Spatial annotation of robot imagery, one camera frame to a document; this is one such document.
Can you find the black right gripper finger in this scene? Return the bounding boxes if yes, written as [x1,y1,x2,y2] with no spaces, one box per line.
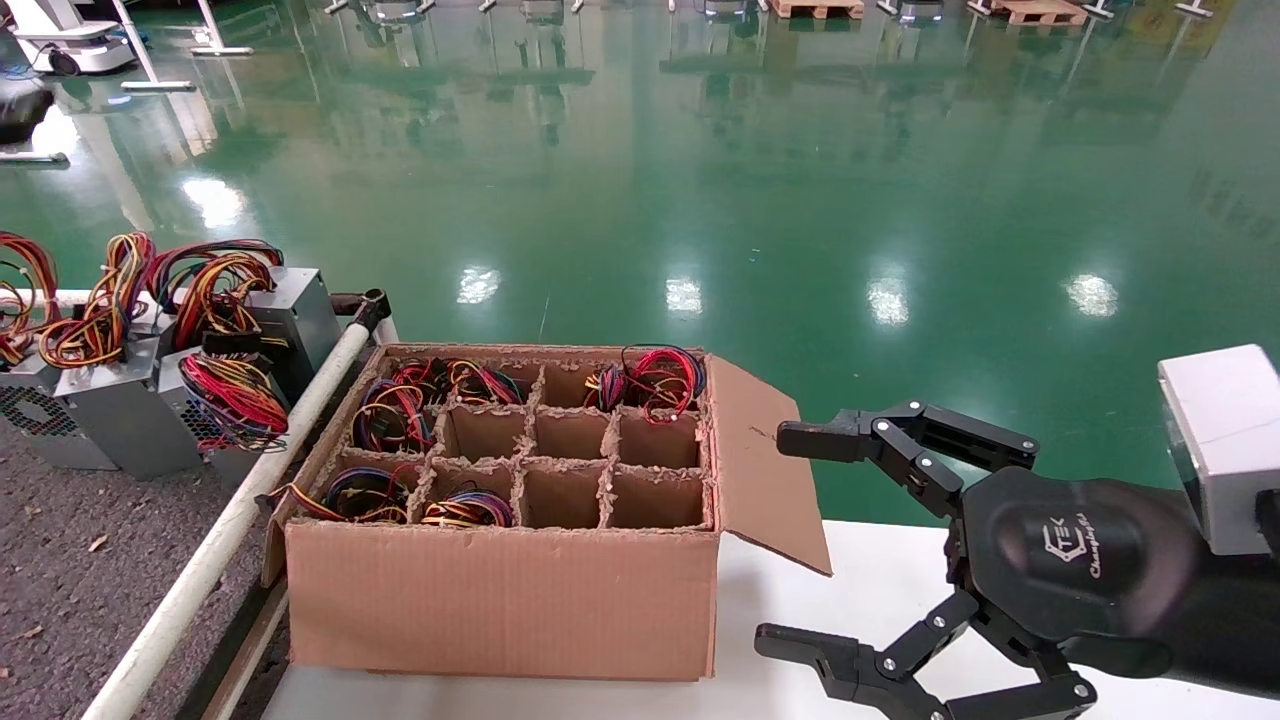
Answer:
[778,402,1039,521]
[755,590,1098,720]

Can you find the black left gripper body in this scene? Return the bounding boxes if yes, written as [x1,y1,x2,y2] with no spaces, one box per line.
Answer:
[0,78,54,143]

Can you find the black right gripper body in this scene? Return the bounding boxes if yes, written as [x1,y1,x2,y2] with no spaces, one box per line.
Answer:
[945,466,1201,681]

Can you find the grey power supply with wires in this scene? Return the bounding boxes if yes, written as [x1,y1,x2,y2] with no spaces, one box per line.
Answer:
[0,232,121,472]

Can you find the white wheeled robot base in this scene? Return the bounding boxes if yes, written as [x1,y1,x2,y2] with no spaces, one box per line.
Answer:
[5,0,136,77]

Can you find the white stand leg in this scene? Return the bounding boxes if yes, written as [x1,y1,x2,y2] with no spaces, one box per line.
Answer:
[108,0,196,93]
[190,0,254,57]

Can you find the cardboard cell divider grid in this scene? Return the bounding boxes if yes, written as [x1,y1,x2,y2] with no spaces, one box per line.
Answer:
[340,358,715,531]

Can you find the brown cardboard box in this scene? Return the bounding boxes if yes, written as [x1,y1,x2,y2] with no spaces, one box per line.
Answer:
[260,343,833,683]

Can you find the grey power supply black connector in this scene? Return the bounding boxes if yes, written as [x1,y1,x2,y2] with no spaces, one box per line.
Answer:
[143,238,343,406]

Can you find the black pipe clamp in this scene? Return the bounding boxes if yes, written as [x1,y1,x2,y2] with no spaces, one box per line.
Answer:
[330,289,392,336]

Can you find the wooden pallet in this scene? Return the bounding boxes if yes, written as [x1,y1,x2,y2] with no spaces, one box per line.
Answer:
[768,0,866,20]
[990,0,1088,27]

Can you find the cable bundle back right cell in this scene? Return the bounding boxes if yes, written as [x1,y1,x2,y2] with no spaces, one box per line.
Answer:
[583,345,708,426]

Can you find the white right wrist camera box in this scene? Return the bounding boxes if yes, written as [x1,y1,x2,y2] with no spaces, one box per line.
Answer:
[1158,345,1280,557]

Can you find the grey power supply orange wires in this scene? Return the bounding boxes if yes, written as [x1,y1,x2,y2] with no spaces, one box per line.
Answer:
[40,232,201,481]

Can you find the power supply with mixed wires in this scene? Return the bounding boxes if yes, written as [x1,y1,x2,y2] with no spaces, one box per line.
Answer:
[390,358,446,401]
[445,360,526,406]

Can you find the power supply with purple wires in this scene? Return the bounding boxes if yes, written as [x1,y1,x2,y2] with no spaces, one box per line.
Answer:
[350,378,436,453]
[420,488,514,529]

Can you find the grey power supply red wires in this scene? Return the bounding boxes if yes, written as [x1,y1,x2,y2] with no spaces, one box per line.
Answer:
[158,350,293,489]

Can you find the long white pipe rail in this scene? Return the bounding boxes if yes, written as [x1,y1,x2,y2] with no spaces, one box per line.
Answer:
[80,318,399,720]

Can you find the power supply with blue wires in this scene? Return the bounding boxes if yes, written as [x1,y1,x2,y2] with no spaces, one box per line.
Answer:
[268,465,411,526]

